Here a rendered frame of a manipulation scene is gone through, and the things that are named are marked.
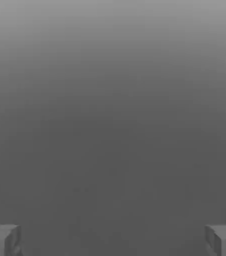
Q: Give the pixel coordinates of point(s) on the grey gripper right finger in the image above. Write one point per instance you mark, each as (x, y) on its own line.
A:
(225, 241)

